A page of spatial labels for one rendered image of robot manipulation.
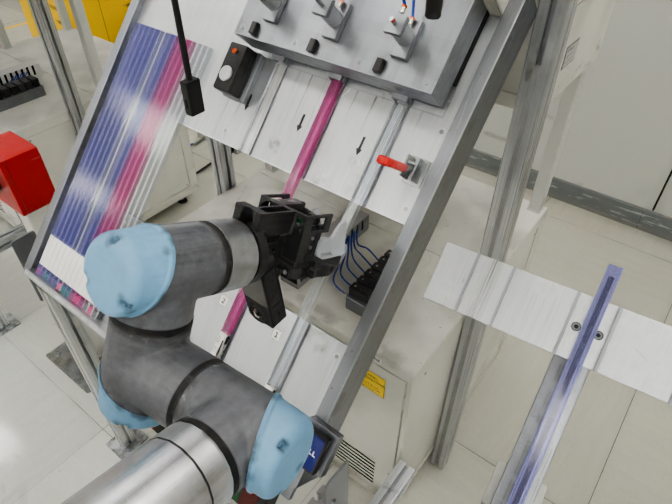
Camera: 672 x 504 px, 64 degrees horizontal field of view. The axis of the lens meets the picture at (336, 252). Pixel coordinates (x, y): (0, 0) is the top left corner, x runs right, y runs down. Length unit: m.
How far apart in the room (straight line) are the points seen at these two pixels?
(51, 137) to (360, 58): 1.44
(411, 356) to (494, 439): 0.72
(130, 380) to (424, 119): 0.48
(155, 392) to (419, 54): 0.49
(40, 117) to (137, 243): 1.56
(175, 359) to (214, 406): 0.07
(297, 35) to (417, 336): 0.59
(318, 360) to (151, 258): 0.36
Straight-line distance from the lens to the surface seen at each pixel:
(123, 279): 0.46
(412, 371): 1.02
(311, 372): 0.76
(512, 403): 1.79
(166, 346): 0.51
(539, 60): 0.84
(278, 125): 0.85
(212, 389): 0.47
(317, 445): 0.72
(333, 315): 1.09
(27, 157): 1.48
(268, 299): 0.63
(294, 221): 0.60
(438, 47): 0.71
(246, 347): 0.82
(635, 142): 2.45
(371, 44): 0.75
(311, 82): 0.84
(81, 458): 1.77
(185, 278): 0.48
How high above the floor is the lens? 1.44
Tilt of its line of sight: 41 degrees down
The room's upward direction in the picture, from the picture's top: straight up
